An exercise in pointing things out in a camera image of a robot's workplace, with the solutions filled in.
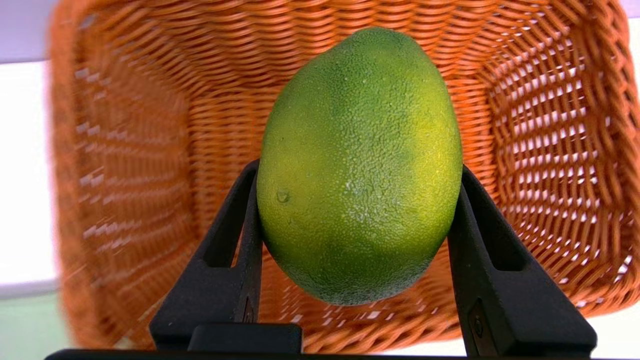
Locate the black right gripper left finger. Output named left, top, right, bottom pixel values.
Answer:
left=149, top=160, right=264, bottom=351

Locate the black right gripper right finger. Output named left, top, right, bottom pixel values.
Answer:
left=446, top=165, right=598, bottom=357

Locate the green lime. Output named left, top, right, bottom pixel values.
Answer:
left=256, top=26, right=464, bottom=307

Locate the orange wicker basket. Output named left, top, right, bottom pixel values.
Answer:
left=47, top=0, right=640, bottom=355

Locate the light green plastic tray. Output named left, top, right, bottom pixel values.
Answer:
left=0, top=291, right=76, bottom=360

